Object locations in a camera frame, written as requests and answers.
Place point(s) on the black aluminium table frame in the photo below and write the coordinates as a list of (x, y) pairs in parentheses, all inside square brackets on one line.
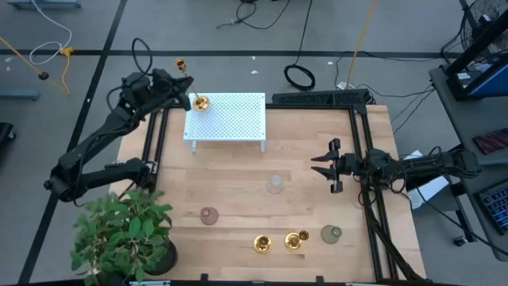
[(354, 127)]

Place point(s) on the white power adapter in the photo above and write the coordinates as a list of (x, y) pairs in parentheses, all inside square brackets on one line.
[(341, 85)]

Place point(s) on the green leafy plant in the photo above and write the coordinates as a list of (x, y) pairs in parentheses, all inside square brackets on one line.
[(119, 230)]

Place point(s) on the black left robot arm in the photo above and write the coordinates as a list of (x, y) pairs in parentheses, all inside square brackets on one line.
[(99, 131)]

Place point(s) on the clear glass candle holder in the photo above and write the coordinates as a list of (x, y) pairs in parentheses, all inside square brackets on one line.
[(274, 185)]

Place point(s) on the backlit keyboard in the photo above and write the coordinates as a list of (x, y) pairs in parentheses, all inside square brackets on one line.
[(496, 206)]

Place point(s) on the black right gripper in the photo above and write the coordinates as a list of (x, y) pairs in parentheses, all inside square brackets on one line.
[(348, 164)]

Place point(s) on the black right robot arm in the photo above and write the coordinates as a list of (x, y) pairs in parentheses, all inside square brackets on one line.
[(428, 163)]

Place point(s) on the grey side table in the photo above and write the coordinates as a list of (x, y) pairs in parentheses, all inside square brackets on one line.
[(468, 115)]

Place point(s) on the black caster wheel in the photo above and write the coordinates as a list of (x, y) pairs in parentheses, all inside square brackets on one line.
[(460, 240)]

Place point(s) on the white perforated metal shelf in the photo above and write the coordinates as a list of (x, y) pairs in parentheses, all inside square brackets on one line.
[(234, 119)]

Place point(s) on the black plant pot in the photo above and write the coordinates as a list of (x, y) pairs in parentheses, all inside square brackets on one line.
[(167, 260)]

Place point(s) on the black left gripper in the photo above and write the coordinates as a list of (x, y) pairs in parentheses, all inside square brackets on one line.
[(166, 85)]

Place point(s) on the pink glass candle holder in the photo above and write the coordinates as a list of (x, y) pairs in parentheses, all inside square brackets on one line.
[(209, 216)]

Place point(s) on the green glass candle holder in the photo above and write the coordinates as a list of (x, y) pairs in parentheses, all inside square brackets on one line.
[(329, 234)]

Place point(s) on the dark red flat item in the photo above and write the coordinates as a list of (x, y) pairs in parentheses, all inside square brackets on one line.
[(492, 141)]

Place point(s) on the tall brass candlestick holder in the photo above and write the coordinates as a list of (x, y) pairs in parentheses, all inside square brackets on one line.
[(293, 241), (262, 244), (201, 103)]

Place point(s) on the blue box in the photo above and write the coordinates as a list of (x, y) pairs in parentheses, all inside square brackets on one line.
[(494, 81)]

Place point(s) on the white paper sheet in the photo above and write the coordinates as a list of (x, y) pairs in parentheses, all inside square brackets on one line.
[(430, 190)]

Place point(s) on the black floor fan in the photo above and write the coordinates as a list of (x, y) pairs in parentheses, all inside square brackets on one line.
[(492, 16)]

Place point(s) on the black slanted post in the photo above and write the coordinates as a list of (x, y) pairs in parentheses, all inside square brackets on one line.
[(476, 47)]

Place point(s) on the black perforated metal shelf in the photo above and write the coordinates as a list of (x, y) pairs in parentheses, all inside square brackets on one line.
[(317, 97)]

